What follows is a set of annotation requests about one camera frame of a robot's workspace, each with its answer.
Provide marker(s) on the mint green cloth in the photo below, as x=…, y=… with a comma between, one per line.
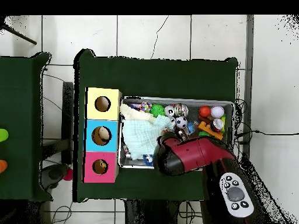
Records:
x=137, y=137

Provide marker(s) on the cream waffle cloth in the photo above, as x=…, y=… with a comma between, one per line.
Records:
x=133, y=113

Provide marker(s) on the yellow duck toy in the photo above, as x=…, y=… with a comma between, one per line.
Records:
x=101, y=165

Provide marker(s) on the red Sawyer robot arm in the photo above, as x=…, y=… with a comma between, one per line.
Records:
x=198, y=154

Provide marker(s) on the clear mesh bin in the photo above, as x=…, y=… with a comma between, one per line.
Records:
x=135, y=166

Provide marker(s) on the wooden box with three holes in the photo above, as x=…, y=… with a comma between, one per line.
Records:
x=102, y=93

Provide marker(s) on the green spiky ball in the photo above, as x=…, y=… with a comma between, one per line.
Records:
x=157, y=109

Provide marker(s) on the small soccer ball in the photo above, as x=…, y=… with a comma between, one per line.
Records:
x=181, y=122

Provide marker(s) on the dark green table cloth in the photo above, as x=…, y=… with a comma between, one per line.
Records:
x=21, y=116
x=158, y=77

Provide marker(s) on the orange plastic toy block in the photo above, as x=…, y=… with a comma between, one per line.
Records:
x=205, y=127

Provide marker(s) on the orange ball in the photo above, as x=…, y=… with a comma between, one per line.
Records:
x=204, y=111

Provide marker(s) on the white baseball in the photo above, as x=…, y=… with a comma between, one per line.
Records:
x=217, y=112

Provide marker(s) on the lime green toy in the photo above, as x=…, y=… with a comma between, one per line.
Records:
x=2, y=135

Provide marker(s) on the orange toy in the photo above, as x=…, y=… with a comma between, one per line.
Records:
x=2, y=166

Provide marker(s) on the black tripod leg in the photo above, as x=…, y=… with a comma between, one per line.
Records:
x=21, y=36

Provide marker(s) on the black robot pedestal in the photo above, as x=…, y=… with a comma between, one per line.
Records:
x=149, y=212

